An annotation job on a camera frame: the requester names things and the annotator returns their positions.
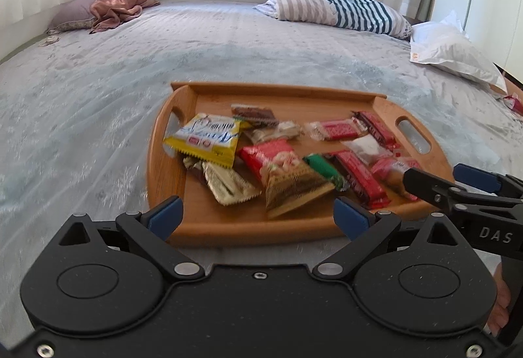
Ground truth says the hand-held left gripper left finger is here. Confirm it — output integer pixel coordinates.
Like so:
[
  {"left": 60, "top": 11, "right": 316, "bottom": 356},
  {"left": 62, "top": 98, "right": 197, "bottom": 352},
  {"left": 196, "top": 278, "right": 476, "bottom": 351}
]
[{"left": 57, "top": 195, "right": 205, "bottom": 281}]

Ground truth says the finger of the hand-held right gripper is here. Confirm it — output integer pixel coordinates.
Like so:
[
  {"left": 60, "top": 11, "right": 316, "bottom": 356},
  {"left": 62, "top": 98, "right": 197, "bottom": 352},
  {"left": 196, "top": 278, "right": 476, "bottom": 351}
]
[
  {"left": 453, "top": 163, "right": 523, "bottom": 197},
  {"left": 402, "top": 167, "right": 464, "bottom": 208}
]

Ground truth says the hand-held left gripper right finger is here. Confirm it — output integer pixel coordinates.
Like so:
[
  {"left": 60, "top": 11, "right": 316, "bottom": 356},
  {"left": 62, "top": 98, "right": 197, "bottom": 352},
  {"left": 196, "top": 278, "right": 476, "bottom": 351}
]
[{"left": 312, "top": 197, "right": 468, "bottom": 281}]

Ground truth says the red clear bun packet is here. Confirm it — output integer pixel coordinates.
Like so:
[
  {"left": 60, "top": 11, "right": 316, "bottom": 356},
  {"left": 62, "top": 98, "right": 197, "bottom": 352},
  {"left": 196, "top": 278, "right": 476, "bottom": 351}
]
[{"left": 370, "top": 156, "right": 421, "bottom": 201}]

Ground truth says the long red chocolate bar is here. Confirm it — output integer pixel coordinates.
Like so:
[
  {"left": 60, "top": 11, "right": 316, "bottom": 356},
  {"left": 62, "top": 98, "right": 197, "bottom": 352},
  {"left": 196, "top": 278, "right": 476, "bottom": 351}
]
[{"left": 325, "top": 151, "right": 391, "bottom": 209}]

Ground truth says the green snack packet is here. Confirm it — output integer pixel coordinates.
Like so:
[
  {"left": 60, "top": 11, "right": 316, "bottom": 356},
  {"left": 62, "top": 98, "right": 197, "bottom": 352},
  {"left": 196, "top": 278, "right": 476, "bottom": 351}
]
[{"left": 303, "top": 154, "right": 350, "bottom": 192}]

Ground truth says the clear packet with white sweet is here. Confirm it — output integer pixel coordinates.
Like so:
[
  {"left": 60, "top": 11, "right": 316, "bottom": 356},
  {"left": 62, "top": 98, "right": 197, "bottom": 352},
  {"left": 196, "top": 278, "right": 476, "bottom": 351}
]
[{"left": 341, "top": 133, "right": 394, "bottom": 165}]

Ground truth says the gold foil snack packet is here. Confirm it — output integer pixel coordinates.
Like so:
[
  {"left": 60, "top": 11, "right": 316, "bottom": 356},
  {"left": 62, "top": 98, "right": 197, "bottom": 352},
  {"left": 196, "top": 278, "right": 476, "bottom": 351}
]
[{"left": 182, "top": 156, "right": 262, "bottom": 205}]

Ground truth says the red and brown peanut packet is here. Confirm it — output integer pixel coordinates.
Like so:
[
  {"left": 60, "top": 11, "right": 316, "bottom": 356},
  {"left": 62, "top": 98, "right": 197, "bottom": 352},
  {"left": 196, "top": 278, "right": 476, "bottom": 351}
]
[{"left": 238, "top": 138, "right": 336, "bottom": 219}]

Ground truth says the red wafer packet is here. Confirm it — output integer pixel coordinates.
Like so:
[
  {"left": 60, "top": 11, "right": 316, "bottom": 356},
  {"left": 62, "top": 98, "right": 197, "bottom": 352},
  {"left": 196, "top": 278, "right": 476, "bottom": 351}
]
[{"left": 304, "top": 118, "right": 366, "bottom": 142}]

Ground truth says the yellow snack packet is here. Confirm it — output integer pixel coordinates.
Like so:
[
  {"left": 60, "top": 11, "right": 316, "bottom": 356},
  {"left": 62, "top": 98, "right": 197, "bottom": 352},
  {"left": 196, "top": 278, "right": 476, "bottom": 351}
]
[{"left": 162, "top": 113, "right": 252, "bottom": 168}]

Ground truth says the clear nougat packet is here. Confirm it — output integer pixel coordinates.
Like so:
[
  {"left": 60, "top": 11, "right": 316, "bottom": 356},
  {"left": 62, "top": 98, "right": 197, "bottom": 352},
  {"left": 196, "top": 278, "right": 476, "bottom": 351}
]
[{"left": 245, "top": 121, "right": 305, "bottom": 145}]

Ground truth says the wooden serving tray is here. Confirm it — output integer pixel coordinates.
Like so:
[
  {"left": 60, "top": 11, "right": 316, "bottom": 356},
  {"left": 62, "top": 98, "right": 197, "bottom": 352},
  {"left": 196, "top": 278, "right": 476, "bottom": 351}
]
[{"left": 146, "top": 81, "right": 456, "bottom": 248}]

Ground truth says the brown striped snack packet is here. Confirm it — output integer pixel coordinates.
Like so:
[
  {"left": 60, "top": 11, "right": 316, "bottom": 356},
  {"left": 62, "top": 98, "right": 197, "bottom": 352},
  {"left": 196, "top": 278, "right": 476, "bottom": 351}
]
[{"left": 231, "top": 104, "right": 280, "bottom": 128}]

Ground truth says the person's right hand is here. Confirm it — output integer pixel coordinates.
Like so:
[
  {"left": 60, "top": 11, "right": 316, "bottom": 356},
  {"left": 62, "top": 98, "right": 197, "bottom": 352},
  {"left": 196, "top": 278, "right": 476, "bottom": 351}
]
[{"left": 488, "top": 264, "right": 511, "bottom": 338}]

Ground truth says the red snack wrapper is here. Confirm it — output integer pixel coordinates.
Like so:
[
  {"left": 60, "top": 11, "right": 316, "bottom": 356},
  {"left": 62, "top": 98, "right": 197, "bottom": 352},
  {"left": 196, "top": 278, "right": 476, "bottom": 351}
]
[{"left": 502, "top": 94, "right": 523, "bottom": 116}]

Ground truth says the white plastic bag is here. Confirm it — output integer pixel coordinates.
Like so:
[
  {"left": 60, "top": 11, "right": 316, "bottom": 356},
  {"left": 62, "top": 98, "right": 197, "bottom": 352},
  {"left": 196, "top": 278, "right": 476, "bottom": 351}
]
[{"left": 409, "top": 11, "right": 508, "bottom": 94}]

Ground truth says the grey snowflake bedspread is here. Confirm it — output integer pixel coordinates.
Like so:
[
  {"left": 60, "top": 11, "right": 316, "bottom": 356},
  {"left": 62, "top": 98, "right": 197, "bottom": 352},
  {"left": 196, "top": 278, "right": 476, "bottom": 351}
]
[{"left": 0, "top": 1, "right": 523, "bottom": 342}]

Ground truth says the striped pillow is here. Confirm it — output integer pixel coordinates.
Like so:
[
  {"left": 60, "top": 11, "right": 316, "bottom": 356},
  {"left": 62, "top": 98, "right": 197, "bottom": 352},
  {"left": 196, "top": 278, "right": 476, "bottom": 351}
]
[{"left": 253, "top": 0, "right": 413, "bottom": 40}]

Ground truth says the pink crumpled cloth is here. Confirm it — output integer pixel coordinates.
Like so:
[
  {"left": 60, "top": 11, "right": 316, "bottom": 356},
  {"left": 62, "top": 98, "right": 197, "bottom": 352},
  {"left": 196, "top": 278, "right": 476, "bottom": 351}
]
[{"left": 89, "top": 0, "right": 161, "bottom": 34}]

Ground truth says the purple pillow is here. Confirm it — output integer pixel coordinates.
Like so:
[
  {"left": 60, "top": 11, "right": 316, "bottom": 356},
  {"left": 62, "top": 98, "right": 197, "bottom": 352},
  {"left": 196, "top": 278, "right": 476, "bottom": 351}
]
[{"left": 46, "top": 0, "right": 109, "bottom": 35}]

